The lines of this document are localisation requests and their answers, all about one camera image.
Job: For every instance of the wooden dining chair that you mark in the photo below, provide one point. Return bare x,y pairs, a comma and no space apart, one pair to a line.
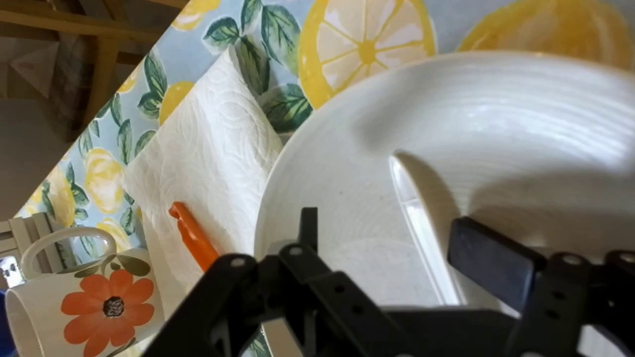
105,61

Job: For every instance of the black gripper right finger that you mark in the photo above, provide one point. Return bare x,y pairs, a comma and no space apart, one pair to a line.
567,299

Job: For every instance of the white paper towel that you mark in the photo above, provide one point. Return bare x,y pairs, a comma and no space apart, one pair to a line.
210,152

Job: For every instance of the lemon print tablecloth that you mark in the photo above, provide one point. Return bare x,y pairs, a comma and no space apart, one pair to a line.
277,27

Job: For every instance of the white mug orange flower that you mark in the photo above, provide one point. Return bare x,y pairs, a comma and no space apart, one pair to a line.
71,310

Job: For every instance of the white round plate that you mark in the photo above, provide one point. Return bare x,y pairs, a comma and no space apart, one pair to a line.
528,132

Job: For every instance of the white plastic knife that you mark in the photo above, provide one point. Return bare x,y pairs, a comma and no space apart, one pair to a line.
422,231

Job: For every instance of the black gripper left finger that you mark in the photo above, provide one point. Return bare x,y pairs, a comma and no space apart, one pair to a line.
329,299

